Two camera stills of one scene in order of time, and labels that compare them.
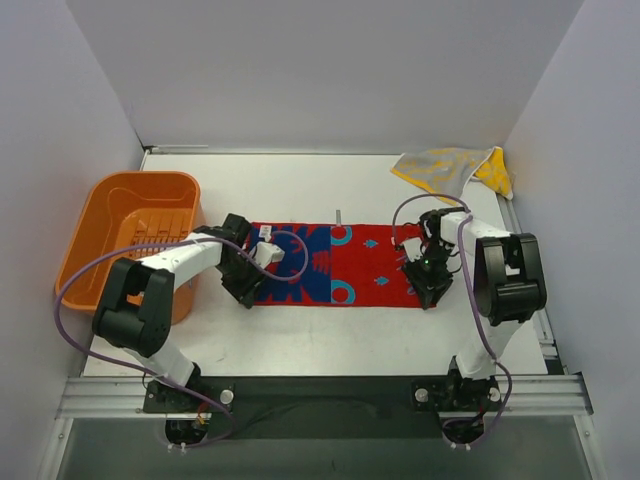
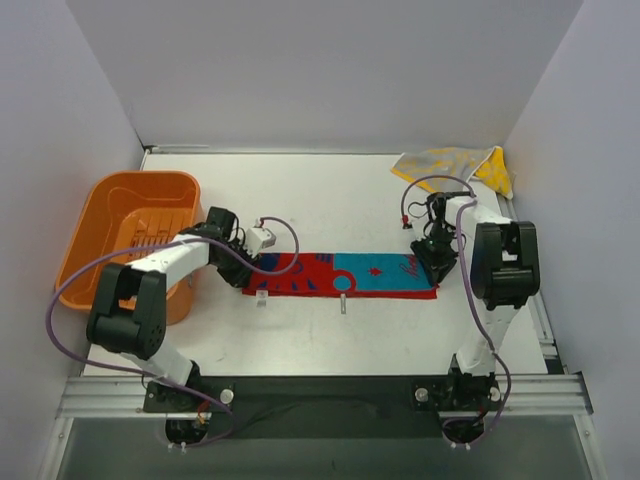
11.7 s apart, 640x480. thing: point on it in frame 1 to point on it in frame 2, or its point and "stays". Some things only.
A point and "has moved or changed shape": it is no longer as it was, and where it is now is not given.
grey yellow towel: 447,172 stays
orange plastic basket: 129,209 stays
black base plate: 332,408 stays
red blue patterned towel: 356,265 has moved or changed shape
